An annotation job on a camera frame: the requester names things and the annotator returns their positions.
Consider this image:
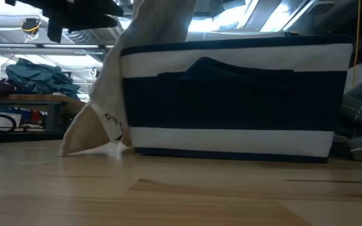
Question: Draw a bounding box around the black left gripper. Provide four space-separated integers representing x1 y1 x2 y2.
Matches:
4 0 124 43

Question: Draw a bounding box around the white checked towel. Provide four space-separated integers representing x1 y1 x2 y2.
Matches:
59 0 198 158

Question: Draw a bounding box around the navy white striped fabric basket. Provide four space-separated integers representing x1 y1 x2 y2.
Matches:
119 33 354 164

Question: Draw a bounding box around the long ceiling light bar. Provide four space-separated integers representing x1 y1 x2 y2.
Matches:
0 42 116 50

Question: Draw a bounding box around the wooden workbench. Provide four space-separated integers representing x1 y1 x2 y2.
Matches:
0 93 87 142

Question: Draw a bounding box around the red tool under workbench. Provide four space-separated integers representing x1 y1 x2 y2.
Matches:
26 110 45 126

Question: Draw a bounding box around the dark purple bag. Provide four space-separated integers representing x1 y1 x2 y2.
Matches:
0 78 16 97

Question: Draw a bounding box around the yellow black ceiling cable reel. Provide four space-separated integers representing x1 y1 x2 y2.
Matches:
19 18 43 36

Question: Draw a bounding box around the black hose loop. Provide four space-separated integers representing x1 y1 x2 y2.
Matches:
0 112 18 135

